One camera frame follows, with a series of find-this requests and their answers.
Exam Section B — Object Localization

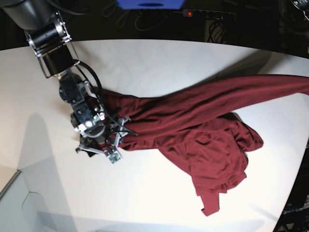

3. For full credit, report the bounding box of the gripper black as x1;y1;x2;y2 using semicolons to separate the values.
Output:
70;96;130;157

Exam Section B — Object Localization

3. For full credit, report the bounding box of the dark red t-shirt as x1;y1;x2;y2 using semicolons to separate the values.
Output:
103;75;309;216

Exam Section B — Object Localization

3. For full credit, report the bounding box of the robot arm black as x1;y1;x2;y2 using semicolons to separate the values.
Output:
0;0;130;163

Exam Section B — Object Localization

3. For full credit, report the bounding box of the blue box at top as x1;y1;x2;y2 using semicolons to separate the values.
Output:
116;0;184;10

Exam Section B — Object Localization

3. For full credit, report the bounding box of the black power strip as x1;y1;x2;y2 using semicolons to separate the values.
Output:
182;9;236;20

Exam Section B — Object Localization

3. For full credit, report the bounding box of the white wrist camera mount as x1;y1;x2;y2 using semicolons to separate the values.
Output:
107;150;123;165

